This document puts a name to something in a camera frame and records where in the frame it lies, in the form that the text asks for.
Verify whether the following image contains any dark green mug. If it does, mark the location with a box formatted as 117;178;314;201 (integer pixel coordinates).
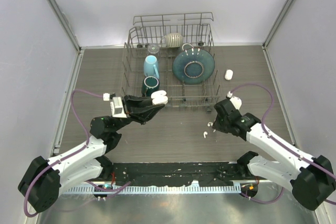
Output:
141;76;160;97

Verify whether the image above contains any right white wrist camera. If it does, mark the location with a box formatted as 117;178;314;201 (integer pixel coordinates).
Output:
226;91;242;110

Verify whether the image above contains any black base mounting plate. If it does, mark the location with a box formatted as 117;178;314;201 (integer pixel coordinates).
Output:
95;162;257;187

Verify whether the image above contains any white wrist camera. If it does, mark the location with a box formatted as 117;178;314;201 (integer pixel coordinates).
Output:
226;91;242;110
103;93;127;119

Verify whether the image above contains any white slotted cable duct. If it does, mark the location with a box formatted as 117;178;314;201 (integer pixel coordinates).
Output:
65;181;241;195

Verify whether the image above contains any small clear glass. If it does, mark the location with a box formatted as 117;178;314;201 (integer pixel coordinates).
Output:
147;43;160;55

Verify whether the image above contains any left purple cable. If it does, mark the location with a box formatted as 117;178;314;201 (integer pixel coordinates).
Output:
23;89;132;217

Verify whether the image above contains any grey wire dish rack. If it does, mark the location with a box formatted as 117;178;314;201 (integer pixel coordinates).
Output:
120;12;221;112

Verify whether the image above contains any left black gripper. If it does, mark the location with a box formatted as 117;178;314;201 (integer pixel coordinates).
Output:
112;94;164;133

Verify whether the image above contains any large blue ceramic plate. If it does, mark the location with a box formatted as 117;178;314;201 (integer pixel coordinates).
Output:
172;48;216;85

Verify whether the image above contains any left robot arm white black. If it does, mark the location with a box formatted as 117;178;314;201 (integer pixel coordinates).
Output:
18;90;168;218

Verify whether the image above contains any white earbud charging case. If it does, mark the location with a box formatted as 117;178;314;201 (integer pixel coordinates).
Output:
151;90;168;105

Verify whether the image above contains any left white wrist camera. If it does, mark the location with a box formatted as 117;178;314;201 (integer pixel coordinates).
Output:
103;93;127;119

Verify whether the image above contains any light blue mug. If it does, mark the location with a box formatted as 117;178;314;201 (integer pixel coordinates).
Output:
143;55;160;79

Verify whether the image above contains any striped beige ceramic jar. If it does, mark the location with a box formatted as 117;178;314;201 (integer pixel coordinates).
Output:
160;33;183;48

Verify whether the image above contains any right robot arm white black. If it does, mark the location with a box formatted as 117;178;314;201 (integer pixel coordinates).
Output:
213;97;335;211

